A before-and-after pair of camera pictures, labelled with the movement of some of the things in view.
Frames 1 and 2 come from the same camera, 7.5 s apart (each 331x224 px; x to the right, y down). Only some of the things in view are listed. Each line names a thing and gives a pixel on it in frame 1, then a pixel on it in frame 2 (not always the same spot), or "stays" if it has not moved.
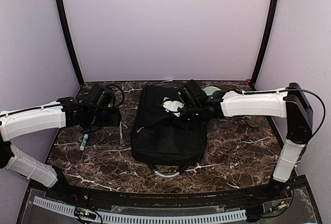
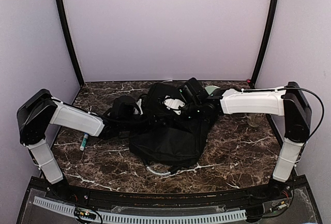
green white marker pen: (84, 143) stays
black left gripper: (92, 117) → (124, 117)
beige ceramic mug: (255, 120) stays
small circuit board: (85, 213) stays
